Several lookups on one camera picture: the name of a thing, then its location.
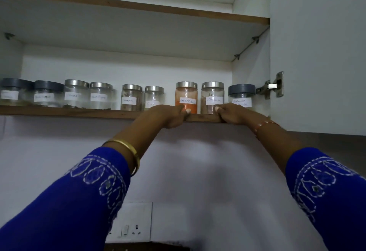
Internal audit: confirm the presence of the beaded bracelet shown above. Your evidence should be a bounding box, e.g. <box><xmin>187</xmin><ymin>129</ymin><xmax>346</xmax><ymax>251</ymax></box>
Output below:
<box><xmin>253</xmin><ymin>120</ymin><xmax>279</xmax><ymax>140</ymax></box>

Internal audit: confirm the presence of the person's right hand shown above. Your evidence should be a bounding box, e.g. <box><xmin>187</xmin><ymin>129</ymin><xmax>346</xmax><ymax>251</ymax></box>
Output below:
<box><xmin>214</xmin><ymin>103</ymin><xmax>259</xmax><ymax>126</ymax></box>

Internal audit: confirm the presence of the gold bangle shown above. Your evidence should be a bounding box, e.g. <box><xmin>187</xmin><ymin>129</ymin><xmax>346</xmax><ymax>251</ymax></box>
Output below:
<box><xmin>102</xmin><ymin>139</ymin><xmax>141</xmax><ymax>177</ymax></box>

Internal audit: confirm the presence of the person's left hand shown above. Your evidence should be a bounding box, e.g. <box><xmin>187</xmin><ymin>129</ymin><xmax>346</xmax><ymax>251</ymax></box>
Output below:
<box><xmin>146</xmin><ymin>104</ymin><xmax>191</xmax><ymax>129</ymax></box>

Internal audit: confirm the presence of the person's left forearm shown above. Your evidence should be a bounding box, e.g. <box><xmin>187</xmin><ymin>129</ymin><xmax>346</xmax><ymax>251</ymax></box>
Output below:
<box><xmin>102</xmin><ymin>111</ymin><xmax>167</xmax><ymax>177</ymax></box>

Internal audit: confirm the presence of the blue embroidered left sleeve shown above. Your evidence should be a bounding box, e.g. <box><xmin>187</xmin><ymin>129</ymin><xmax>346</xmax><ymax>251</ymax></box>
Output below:
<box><xmin>0</xmin><ymin>146</ymin><xmax>131</xmax><ymax>251</ymax></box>

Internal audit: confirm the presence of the metal door hinge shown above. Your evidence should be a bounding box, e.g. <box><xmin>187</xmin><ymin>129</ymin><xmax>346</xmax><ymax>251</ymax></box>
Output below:
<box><xmin>255</xmin><ymin>71</ymin><xmax>284</xmax><ymax>100</ymax></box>

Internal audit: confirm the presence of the grey-lidded glass jar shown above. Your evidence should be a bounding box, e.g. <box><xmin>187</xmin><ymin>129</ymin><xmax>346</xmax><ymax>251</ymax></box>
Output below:
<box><xmin>228</xmin><ymin>84</ymin><xmax>256</xmax><ymax>109</ymax></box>
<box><xmin>33</xmin><ymin>80</ymin><xmax>65</xmax><ymax>108</ymax></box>
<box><xmin>0</xmin><ymin>78</ymin><xmax>35</xmax><ymax>106</ymax></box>

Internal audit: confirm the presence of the person's right forearm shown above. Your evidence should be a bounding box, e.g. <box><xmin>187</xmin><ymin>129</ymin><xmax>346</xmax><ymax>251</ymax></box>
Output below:
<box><xmin>253</xmin><ymin>116</ymin><xmax>304</xmax><ymax>175</ymax></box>

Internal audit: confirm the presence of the white cabinet door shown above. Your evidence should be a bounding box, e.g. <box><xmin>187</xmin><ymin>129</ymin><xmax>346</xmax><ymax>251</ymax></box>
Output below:
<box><xmin>269</xmin><ymin>0</ymin><xmax>366</xmax><ymax>136</ymax></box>

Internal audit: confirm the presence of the row of silver-lidded spice jars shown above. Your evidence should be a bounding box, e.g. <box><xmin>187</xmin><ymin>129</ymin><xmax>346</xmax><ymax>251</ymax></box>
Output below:
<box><xmin>63</xmin><ymin>79</ymin><xmax>225</xmax><ymax>115</ymax></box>

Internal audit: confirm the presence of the white wall socket plate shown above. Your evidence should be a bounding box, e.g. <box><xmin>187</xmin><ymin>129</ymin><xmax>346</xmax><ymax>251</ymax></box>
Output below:
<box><xmin>105</xmin><ymin>202</ymin><xmax>153</xmax><ymax>244</ymax></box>

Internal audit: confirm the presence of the blue embroidered sleeve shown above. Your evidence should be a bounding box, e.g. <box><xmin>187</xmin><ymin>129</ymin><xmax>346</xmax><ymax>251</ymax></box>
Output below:
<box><xmin>285</xmin><ymin>147</ymin><xmax>366</xmax><ymax>251</ymax></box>
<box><xmin>0</xmin><ymin>146</ymin><xmax>131</xmax><ymax>251</ymax></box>

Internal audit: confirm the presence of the white wall cabinet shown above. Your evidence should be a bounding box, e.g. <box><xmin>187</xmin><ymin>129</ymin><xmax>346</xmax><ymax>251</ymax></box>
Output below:
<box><xmin>0</xmin><ymin>0</ymin><xmax>271</xmax><ymax>123</ymax></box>

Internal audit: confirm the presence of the blue embroidered right sleeve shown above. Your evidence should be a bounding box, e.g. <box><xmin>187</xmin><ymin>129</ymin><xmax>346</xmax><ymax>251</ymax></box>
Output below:
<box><xmin>285</xmin><ymin>147</ymin><xmax>366</xmax><ymax>251</ymax></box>

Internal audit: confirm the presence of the wooden-edged cabinet shelf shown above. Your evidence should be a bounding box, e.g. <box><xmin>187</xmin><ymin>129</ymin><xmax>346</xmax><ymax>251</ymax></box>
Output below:
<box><xmin>0</xmin><ymin>0</ymin><xmax>270</xmax><ymax>63</ymax></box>
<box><xmin>0</xmin><ymin>105</ymin><xmax>227</xmax><ymax>123</ymax></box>

